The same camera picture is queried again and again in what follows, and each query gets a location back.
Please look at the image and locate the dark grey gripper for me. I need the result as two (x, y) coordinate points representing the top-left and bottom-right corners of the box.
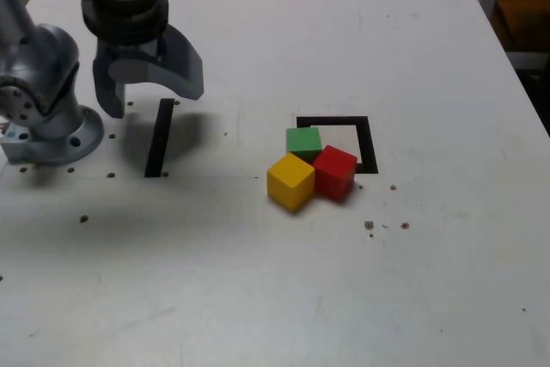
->
(92, 22), (205, 119)

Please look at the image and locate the green cube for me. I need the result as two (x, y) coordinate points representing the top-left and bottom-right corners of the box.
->
(285, 125), (323, 162)

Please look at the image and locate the yellow cube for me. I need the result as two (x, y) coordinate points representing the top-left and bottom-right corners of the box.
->
(266, 153), (317, 213)

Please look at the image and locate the red cube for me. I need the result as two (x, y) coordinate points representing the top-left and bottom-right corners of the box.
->
(311, 144), (358, 203)

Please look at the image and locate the black tape square outline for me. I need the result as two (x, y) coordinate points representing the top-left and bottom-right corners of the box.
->
(296, 115), (379, 174)

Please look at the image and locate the black tape strip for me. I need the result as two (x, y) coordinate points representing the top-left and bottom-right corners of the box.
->
(144, 98), (176, 178)

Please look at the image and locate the white and blue base box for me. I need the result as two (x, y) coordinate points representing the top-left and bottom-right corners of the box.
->
(0, 124), (31, 162)

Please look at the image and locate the brown cardboard box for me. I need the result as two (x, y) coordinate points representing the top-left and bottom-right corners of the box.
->
(492, 0), (550, 52)

